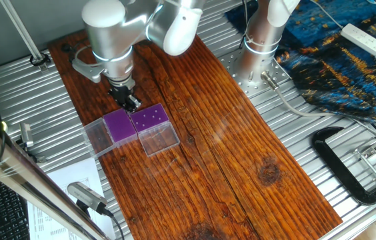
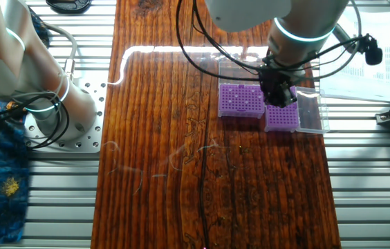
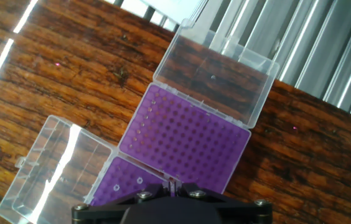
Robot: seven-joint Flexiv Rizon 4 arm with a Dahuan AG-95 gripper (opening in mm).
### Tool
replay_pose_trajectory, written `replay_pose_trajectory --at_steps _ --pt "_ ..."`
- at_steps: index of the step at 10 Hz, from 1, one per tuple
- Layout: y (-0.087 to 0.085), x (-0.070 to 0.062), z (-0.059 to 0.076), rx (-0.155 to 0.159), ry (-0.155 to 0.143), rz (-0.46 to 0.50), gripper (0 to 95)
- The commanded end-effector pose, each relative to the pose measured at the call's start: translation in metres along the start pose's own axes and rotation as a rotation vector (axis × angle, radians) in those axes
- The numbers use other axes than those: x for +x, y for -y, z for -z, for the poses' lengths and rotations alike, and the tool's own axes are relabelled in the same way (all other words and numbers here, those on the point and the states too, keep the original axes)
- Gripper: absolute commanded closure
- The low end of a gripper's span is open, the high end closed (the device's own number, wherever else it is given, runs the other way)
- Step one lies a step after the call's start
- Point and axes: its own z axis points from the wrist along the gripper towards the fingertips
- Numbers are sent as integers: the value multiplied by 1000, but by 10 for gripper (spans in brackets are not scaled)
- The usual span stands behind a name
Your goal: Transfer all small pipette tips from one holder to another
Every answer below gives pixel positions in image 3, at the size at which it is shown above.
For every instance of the purple pipette tip box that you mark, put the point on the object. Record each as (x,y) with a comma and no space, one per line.
(188,140)
(125,172)

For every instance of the brown wooden board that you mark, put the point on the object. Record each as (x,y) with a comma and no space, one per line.
(69,77)

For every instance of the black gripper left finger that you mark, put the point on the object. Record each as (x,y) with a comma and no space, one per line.
(107,208)

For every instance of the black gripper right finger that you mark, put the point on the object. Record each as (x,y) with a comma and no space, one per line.
(241,209)

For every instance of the white printed paper sheet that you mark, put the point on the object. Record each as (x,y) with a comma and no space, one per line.
(178,7)

